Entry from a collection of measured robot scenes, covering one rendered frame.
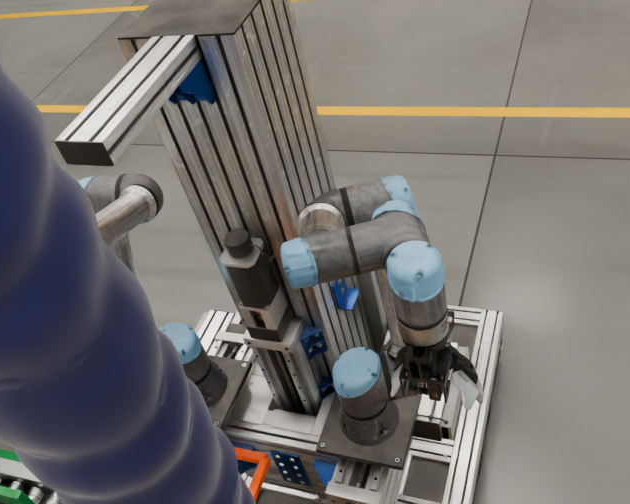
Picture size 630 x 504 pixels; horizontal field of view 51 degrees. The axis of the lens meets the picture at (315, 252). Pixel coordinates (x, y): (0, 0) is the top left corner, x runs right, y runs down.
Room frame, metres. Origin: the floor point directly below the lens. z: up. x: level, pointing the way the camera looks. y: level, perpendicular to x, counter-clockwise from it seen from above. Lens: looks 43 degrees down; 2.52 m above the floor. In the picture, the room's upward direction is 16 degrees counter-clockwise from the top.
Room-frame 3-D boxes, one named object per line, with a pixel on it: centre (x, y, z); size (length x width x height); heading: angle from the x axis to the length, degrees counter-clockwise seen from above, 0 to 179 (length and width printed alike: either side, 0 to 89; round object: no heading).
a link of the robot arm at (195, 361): (1.19, 0.42, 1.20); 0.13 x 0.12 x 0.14; 71
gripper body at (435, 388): (0.62, -0.12, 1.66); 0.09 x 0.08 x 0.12; 150
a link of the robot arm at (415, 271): (0.63, -0.12, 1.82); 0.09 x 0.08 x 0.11; 176
